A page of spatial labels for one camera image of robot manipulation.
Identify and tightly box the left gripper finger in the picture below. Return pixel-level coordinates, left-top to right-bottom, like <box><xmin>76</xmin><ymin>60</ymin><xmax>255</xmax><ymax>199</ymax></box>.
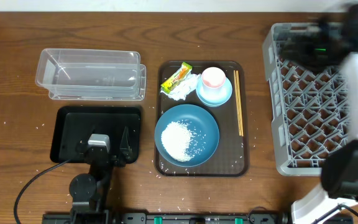
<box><xmin>119</xmin><ymin>126</ymin><xmax>132</xmax><ymax>159</ymax></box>
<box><xmin>78</xmin><ymin>126</ymin><xmax>96</xmax><ymax>146</ymax></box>

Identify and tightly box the light blue bowl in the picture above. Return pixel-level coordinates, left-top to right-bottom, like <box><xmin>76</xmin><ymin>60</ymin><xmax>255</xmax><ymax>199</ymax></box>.
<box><xmin>196</xmin><ymin>78</ymin><xmax>232</xmax><ymax>107</ymax></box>

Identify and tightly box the pink cup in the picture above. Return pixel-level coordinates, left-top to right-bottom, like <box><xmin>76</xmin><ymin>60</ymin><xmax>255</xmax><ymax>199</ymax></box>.
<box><xmin>201</xmin><ymin>67</ymin><xmax>226</xmax><ymax>93</ymax></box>

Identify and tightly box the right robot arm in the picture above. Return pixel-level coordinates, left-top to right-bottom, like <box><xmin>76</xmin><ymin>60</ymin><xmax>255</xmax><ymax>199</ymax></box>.
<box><xmin>280</xmin><ymin>3</ymin><xmax>358</xmax><ymax>223</ymax></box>

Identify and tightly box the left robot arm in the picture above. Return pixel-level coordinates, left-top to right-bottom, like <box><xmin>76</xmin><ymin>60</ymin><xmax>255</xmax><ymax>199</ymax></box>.
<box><xmin>69</xmin><ymin>127</ymin><xmax>133</xmax><ymax>223</ymax></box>

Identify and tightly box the grey dishwasher rack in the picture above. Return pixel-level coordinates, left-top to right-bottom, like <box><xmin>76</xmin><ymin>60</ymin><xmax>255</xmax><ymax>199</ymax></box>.
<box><xmin>262</xmin><ymin>22</ymin><xmax>350</xmax><ymax>176</ymax></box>

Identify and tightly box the black plastic tray bin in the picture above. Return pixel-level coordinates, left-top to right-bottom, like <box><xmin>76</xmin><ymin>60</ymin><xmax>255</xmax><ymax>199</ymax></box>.
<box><xmin>50</xmin><ymin>106</ymin><xmax>141</xmax><ymax>164</ymax></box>

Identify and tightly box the pile of white rice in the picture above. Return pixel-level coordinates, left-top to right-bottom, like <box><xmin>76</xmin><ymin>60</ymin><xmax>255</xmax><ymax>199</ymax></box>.
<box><xmin>161</xmin><ymin>121</ymin><xmax>193</xmax><ymax>162</ymax></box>

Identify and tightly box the clear plastic bin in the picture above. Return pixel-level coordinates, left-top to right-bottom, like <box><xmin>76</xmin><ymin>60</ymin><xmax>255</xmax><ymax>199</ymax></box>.
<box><xmin>35</xmin><ymin>49</ymin><xmax>141</xmax><ymax>100</ymax></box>

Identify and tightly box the yellow green snack wrapper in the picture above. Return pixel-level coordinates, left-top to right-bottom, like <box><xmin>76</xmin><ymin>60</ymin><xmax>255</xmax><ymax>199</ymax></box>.
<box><xmin>161</xmin><ymin>62</ymin><xmax>193</xmax><ymax>94</ymax></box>

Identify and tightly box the dark blue plate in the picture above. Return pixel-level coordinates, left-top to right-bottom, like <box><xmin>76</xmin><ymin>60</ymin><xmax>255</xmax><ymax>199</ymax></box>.
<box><xmin>154</xmin><ymin>104</ymin><xmax>220</xmax><ymax>167</ymax></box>

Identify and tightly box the crumpled white tissue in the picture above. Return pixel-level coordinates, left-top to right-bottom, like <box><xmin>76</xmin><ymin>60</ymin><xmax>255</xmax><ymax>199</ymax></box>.
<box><xmin>160</xmin><ymin>73</ymin><xmax>201</xmax><ymax>101</ymax></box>

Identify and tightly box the dark brown serving tray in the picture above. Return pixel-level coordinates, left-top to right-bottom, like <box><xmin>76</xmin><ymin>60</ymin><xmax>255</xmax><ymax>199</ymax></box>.
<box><xmin>154</xmin><ymin>60</ymin><xmax>250</xmax><ymax>177</ymax></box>

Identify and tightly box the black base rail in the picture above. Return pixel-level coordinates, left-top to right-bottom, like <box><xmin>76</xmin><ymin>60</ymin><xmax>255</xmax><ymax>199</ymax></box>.
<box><xmin>41</xmin><ymin>212</ymin><xmax>354</xmax><ymax>224</ymax></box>

